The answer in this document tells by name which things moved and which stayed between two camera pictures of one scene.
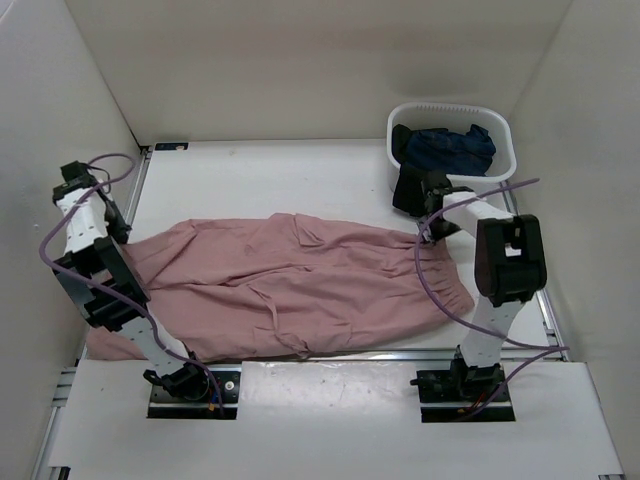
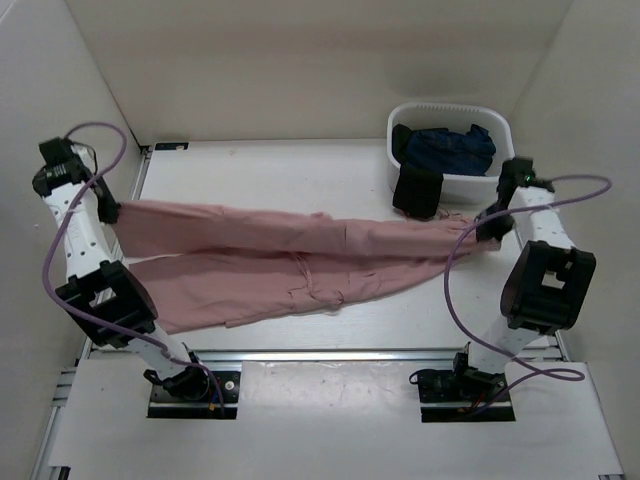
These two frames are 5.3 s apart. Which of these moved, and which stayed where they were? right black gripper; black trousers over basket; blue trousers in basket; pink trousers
Moved: right black gripper; pink trousers
Stayed: blue trousers in basket; black trousers over basket
